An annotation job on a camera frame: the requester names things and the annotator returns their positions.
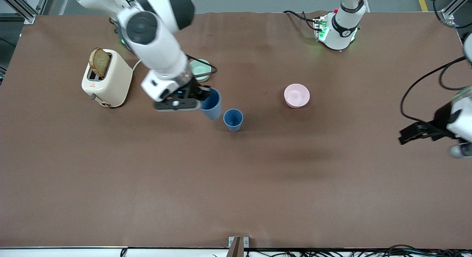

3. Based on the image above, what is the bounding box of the blue plastic cup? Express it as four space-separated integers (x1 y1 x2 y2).
223 108 244 132
201 87 223 121

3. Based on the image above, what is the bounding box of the mint green bowl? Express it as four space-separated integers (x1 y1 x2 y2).
189 59 212 83

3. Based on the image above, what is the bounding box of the cream white toaster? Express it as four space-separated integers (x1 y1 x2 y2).
81 49 133 108

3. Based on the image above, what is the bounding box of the brown bread slice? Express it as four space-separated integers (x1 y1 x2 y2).
89 48 111 79

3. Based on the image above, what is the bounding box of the brown table cover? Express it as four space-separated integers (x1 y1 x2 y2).
0 11 472 249

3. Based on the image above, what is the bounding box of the pink bowl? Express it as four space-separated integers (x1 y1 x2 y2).
284 84 310 108

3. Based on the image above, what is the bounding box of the black left arm loop cable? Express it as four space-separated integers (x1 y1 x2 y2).
430 0 472 29

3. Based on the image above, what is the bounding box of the aluminium frame post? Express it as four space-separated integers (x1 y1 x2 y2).
441 0 472 20
0 0 50 24

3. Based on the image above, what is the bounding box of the black left base cable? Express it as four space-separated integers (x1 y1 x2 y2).
283 10 321 31

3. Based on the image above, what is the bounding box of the black cable bundle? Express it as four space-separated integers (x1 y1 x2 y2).
243 244 472 257

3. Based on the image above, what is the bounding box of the grey metal camera bracket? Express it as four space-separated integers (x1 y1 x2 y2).
228 236 250 257

